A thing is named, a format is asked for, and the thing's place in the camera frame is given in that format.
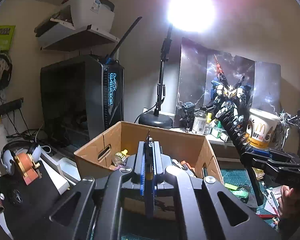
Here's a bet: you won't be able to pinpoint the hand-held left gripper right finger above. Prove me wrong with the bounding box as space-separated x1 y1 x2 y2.
150 141 280 240

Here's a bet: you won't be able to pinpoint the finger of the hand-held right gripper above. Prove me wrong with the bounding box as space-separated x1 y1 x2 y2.
251 149 297 163
241 152 300 177

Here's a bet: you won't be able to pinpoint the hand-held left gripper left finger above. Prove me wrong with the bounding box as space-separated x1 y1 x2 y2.
22 141 148 240

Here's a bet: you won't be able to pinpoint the cardboard box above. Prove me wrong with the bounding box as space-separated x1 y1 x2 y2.
74 121 224 215

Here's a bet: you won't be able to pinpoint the person's right forearm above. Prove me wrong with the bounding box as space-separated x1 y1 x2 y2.
277 215 300 240

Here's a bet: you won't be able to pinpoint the person's right hand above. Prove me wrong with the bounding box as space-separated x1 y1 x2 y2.
277 185 300 218

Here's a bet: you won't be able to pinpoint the small glass bottle yellow cap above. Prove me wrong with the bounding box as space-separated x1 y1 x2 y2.
112 149 128 167

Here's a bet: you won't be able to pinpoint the white winged model figure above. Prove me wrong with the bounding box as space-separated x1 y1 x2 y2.
277 110 300 145

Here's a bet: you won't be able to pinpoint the paper bucket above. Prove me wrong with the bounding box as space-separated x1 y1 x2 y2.
245 108 280 149

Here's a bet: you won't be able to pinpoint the black desk lamp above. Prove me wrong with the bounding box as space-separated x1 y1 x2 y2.
139 0 217 130

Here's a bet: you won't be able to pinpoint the green capped bottle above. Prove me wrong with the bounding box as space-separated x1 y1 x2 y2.
211 126 223 138

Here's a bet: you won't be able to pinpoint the clear bottle black cap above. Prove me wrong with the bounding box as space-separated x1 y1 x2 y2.
192 110 207 135

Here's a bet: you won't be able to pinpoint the dark grey robot model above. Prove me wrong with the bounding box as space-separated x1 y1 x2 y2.
181 102 197 132

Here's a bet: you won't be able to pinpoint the clear bottle yellow cap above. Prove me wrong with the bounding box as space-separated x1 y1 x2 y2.
204 112 213 135

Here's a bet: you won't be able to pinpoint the white blue robot model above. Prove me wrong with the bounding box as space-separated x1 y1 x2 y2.
205 55 253 128

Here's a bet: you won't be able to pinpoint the white tray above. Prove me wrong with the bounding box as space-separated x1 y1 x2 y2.
41 152 80 195

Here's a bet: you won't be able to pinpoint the lightning backdrop poster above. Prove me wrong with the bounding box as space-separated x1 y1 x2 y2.
174 37 282 128

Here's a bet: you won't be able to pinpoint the black computer tower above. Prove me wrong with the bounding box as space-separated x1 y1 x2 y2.
40 55 125 147

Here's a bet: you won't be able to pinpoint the orange wooden model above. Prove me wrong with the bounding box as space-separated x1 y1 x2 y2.
14 152 42 185

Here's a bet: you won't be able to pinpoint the small black wheel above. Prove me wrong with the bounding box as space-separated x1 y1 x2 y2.
10 189 23 207

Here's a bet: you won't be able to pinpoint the black antenna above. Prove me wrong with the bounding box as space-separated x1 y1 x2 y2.
107 17 142 63

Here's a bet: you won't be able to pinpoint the white headphones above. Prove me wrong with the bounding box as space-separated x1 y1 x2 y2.
1 142 42 174

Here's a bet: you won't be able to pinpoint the black power strip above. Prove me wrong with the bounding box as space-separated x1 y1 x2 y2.
0 99 23 115

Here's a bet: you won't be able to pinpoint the white printer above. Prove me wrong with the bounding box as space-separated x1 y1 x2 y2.
36 0 115 39

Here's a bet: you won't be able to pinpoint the black headphones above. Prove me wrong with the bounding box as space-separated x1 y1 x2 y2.
0 55 13 92

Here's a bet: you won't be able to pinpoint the green box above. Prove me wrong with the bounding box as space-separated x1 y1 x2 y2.
0 25 16 52

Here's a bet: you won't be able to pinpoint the wooden wall shelf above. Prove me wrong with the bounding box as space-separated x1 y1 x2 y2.
40 29 120 52

